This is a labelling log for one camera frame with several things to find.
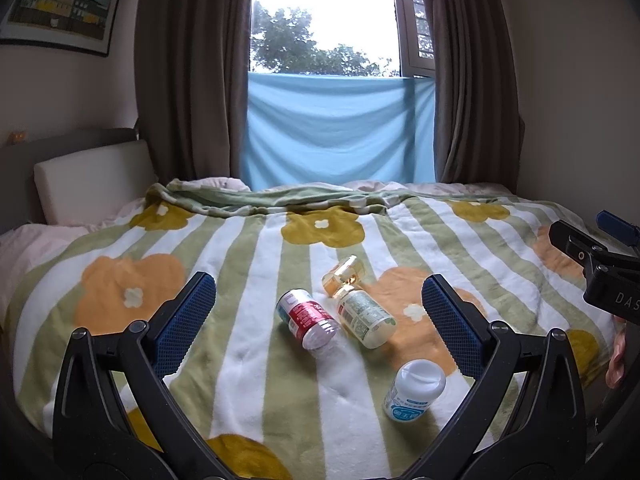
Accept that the yellow bottle with white label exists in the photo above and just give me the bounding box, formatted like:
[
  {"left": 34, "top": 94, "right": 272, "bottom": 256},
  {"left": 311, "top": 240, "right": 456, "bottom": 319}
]
[{"left": 334, "top": 285, "right": 397, "bottom": 351}]

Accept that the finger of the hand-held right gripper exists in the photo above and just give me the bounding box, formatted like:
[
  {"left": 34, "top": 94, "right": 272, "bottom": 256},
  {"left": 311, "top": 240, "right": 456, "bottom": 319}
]
[
  {"left": 548, "top": 219, "right": 610, "bottom": 281},
  {"left": 595, "top": 211, "right": 640, "bottom": 250}
]

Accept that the clear bottle with red label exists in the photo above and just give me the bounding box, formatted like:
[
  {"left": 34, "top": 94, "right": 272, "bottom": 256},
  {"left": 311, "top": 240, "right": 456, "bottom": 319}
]
[{"left": 276, "top": 288, "right": 343, "bottom": 351}]

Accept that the person's right hand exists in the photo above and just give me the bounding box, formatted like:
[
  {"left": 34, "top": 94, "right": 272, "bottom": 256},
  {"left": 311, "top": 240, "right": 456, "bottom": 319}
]
[{"left": 605, "top": 327, "right": 635, "bottom": 389}]

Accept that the open window shutter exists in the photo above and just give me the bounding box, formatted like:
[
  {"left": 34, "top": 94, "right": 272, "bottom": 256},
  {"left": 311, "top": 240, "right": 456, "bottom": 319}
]
[{"left": 389, "top": 0, "right": 437, "bottom": 80}]

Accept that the grey bed headboard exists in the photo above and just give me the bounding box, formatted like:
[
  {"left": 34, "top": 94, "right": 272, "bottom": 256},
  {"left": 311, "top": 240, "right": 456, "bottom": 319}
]
[{"left": 0, "top": 119, "right": 143, "bottom": 235}]

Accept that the white bottle with blue label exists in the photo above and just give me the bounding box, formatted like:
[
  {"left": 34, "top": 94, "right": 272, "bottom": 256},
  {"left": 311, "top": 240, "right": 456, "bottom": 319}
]
[{"left": 383, "top": 359, "right": 447, "bottom": 423}]

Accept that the striped floral blanket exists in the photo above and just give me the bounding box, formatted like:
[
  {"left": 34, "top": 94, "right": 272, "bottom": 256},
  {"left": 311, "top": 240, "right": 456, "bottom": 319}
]
[{"left": 11, "top": 178, "right": 621, "bottom": 480}]

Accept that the white headboard cushion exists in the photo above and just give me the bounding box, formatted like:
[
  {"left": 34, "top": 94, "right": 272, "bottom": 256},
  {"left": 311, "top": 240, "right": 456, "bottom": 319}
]
[{"left": 33, "top": 140, "right": 160, "bottom": 226}]

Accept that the brown curtain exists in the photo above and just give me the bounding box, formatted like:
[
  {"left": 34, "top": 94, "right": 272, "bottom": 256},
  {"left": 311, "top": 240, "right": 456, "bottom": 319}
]
[
  {"left": 134, "top": 0, "right": 258, "bottom": 186},
  {"left": 414, "top": 0, "right": 526, "bottom": 186}
]

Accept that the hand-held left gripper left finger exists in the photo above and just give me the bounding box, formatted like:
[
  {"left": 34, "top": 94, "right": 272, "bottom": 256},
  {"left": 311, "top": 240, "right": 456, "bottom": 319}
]
[{"left": 51, "top": 271, "right": 224, "bottom": 480}]

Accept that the framed wall picture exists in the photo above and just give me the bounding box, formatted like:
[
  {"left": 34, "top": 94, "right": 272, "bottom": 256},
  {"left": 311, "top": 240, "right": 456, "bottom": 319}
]
[{"left": 0, "top": 0, "right": 128, "bottom": 58}]

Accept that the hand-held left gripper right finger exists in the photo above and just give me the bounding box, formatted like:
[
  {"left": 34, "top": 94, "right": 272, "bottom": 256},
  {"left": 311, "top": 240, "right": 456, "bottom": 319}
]
[{"left": 400, "top": 274, "right": 587, "bottom": 480}]

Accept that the small glossy gold jar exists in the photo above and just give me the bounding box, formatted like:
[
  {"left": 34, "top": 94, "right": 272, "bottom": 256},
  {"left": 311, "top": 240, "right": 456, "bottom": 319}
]
[{"left": 321, "top": 255, "right": 372, "bottom": 297}]

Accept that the light blue hanging cloth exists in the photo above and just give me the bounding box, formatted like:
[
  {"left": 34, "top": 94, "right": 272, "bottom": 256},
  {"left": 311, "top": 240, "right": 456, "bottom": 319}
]
[{"left": 240, "top": 72, "right": 437, "bottom": 191}]

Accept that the tree outside window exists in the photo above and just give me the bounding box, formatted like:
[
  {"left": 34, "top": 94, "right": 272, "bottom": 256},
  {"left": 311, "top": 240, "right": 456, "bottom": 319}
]
[{"left": 250, "top": 2, "right": 402, "bottom": 79}]

